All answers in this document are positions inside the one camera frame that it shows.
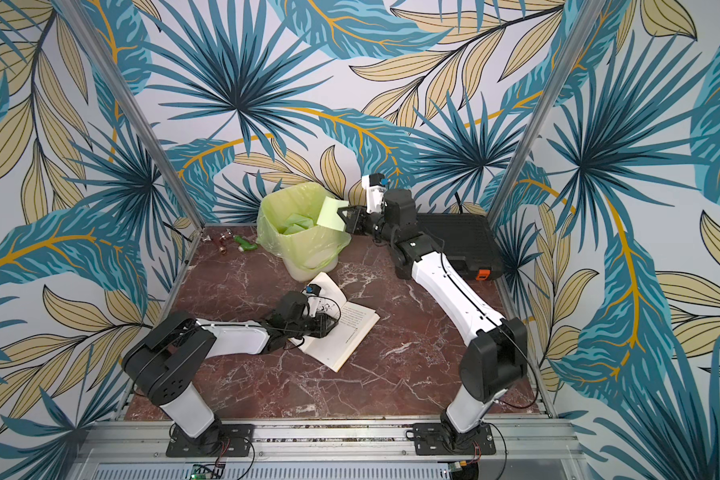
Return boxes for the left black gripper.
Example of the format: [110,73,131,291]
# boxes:
[287,312,340,339]

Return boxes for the green sticky note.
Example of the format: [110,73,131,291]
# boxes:
[316,197,349,232]

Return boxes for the yellow paperback book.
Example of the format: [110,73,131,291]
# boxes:
[290,272,379,372]

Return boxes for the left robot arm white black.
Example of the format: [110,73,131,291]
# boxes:
[121,291,341,446]

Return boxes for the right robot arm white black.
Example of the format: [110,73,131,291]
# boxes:
[319,185,528,455]

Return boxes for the green plastic bin liner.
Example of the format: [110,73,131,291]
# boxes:
[257,182,351,281]

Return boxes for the discarded green notes in bin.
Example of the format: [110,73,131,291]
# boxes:
[278,213,315,235]

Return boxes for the white trash bin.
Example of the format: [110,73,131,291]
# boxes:
[283,253,338,282]

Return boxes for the green toy piece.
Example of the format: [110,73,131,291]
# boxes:
[233,235,259,252]

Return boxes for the black plastic tool case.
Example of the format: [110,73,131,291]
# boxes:
[417,213,504,281]

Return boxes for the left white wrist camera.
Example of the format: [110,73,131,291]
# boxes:
[303,284,330,317]

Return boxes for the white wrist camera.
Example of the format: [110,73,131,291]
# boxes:
[361,173,388,214]
[303,284,330,317]

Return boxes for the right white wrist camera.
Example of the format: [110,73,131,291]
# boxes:
[361,173,388,214]

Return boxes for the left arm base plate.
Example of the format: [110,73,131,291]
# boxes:
[166,423,255,458]

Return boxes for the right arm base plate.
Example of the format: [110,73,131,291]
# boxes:
[405,422,496,457]

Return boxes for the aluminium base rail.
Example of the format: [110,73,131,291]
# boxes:
[67,415,593,479]

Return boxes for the left aluminium corner post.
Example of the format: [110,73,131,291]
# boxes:
[56,0,206,230]

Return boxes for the aluminium corner post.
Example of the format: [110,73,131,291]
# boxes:
[486,0,605,226]
[56,0,206,230]

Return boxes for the right aluminium corner post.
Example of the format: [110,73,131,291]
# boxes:
[486,0,605,226]

